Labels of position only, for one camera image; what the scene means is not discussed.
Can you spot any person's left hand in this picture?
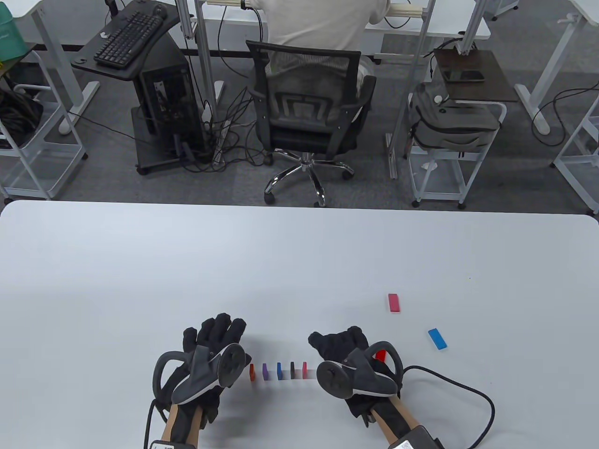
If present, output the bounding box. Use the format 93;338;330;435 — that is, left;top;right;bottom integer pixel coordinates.
159;313;248;424

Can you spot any white desk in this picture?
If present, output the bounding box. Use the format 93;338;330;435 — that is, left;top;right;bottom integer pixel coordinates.
194;0;491;40
515;0;599;137
10;0;101;136

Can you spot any white power strip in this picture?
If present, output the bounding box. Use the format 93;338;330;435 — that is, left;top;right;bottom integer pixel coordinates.
213;119;233;165

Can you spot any black computer tower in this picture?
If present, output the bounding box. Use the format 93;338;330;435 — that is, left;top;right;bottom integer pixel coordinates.
139;44;207;156

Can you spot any beige wooden rail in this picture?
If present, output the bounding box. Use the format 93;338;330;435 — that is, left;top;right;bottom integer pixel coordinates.
384;2;424;18

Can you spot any person's right forearm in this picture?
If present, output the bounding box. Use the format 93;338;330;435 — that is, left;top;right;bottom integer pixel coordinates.
372;398;443;449

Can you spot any green storage box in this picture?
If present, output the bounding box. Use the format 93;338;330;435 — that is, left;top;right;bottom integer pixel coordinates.
0;4;29;60

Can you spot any black bag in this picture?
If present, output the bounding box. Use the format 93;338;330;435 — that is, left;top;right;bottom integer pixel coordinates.
0;89;44;146

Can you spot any black glove cable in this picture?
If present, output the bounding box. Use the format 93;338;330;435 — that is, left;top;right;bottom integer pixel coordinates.
402;366;496;449
143;398;165;449

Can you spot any white wheeled cart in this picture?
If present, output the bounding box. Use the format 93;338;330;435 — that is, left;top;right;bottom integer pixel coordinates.
0;49;88;201
406;101;508;209

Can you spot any black mesh office chair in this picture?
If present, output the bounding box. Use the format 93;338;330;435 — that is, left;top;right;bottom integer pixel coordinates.
245;40;377;208

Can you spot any tangle of black floor cables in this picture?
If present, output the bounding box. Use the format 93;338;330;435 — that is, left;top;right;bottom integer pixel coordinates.
185;84;273;173

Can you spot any person's left forearm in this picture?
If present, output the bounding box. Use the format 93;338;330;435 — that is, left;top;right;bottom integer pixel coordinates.
161;403;203;449

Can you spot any aluminium frame post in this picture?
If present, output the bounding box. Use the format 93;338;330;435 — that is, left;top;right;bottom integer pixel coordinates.
193;0;219;112

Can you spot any black keyboard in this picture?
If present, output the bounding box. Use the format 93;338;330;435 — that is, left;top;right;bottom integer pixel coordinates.
94;11;164;70

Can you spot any grey tracking controller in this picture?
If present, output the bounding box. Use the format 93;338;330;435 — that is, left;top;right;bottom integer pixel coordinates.
316;342;404;399
152;344;251;407

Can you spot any white desk frame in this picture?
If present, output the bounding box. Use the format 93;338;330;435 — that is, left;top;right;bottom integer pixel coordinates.
552;101;599;215

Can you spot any black computer cart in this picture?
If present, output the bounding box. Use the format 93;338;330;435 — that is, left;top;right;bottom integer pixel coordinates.
71;0;212;176

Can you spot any grey backpack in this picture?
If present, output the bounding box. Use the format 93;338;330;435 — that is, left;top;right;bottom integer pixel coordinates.
409;82;501;153

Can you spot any black smartphone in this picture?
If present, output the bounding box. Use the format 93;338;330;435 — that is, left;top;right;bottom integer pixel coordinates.
442;70;485;83

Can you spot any person's right hand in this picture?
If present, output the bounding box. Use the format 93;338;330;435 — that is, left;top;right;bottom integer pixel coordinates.
308;326;404;427

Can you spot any brown wooden board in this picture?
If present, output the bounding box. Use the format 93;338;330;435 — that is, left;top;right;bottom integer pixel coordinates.
433;49;519;102

